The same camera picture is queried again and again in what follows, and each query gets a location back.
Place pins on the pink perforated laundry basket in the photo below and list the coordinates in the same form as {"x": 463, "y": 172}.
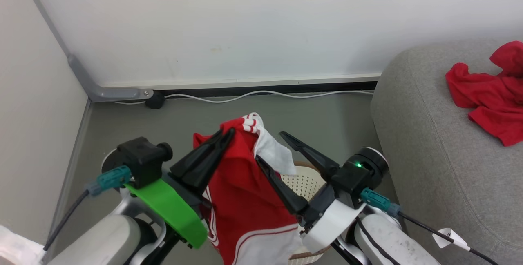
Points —
{"x": 302, "y": 183}

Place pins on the grey metal wall rail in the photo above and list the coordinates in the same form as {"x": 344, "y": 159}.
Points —
{"x": 114, "y": 92}

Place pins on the grey fabric sofa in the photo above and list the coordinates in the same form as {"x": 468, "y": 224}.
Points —
{"x": 429, "y": 154}

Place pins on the black baseboard strip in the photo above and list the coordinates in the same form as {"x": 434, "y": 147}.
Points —
{"x": 327, "y": 87}

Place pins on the red white striped garment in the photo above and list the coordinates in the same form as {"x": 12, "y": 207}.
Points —
{"x": 241, "y": 199}

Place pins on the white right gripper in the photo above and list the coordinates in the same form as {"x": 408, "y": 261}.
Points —
{"x": 331, "y": 224}

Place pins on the black round floor foot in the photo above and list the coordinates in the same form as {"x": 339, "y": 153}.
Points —
{"x": 155, "y": 101}

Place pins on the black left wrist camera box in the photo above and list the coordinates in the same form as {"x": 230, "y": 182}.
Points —
{"x": 143, "y": 159}

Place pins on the plain red t-shirt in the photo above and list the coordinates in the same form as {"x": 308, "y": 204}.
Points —
{"x": 494, "y": 97}

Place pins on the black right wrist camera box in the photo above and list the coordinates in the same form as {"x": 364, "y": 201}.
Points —
{"x": 351, "y": 185}

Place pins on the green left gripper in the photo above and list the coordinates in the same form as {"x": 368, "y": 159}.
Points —
{"x": 171, "y": 208}

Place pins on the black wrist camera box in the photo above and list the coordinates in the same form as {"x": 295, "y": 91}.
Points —
{"x": 351, "y": 185}
{"x": 143, "y": 159}

